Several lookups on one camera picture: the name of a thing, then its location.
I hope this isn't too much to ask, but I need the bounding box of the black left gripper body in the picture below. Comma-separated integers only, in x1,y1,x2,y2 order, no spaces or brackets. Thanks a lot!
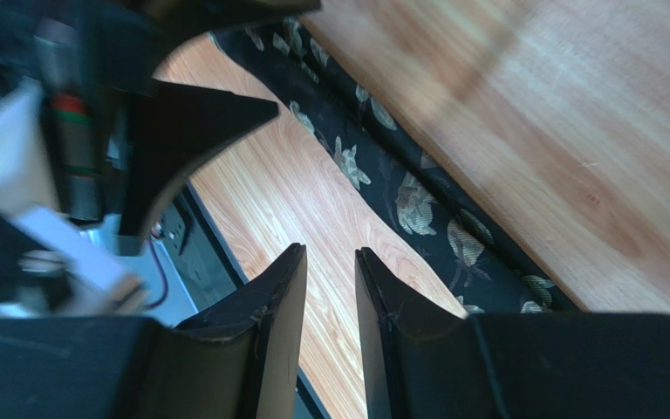
0,1,154,225

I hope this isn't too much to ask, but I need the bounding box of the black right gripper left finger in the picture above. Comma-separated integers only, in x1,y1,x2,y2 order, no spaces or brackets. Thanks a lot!
0,244,307,418

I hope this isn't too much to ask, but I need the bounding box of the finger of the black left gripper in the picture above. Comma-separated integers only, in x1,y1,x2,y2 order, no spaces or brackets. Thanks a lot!
118,0,321,44
119,81,279,238

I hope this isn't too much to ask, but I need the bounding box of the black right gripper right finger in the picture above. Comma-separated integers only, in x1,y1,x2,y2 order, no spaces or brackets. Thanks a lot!
355,248,670,418

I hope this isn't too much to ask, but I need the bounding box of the black floral necktie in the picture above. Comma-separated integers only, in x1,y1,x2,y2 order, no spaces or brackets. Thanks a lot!
209,17,576,313

